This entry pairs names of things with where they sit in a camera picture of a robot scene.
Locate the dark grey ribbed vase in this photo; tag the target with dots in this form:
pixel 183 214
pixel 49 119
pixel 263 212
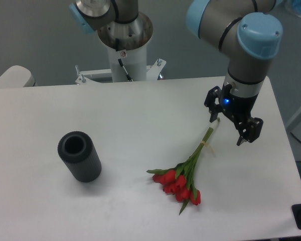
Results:
pixel 77 151

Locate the red tulip bouquet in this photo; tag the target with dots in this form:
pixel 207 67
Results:
pixel 179 180

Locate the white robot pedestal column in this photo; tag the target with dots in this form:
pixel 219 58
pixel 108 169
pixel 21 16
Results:
pixel 127 41

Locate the white chair back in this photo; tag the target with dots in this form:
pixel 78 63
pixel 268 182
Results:
pixel 17 77

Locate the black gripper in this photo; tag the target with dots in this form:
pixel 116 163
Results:
pixel 237 109

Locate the white pedestal base frame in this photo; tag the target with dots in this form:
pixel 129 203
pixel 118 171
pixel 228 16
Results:
pixel 120 71

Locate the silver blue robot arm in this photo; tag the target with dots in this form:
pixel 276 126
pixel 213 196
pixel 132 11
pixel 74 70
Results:
pixel 244 31

